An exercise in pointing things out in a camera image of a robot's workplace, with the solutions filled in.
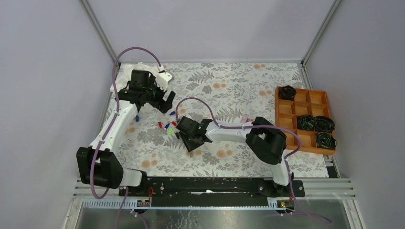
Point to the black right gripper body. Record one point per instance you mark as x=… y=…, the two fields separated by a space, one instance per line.
x=190 y=143

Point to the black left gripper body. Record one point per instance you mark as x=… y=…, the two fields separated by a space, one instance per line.
x=154 y=95

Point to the pink highlighter pen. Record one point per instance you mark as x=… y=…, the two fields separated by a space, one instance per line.
x=245 y=119

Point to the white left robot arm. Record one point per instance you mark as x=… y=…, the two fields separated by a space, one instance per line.
x=97 y=163

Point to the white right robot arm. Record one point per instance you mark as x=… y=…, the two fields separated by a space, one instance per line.
x=265 y=140

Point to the white crumpled cloth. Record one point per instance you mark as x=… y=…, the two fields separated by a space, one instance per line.
x=125 y=73

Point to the floral table mat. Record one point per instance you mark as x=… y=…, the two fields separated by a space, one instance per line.
x=230 y=91

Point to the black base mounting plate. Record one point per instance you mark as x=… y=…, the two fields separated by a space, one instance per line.
x=212 y=192

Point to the wooden compartment tray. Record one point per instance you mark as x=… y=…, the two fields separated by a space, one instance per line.
x=305 y=102

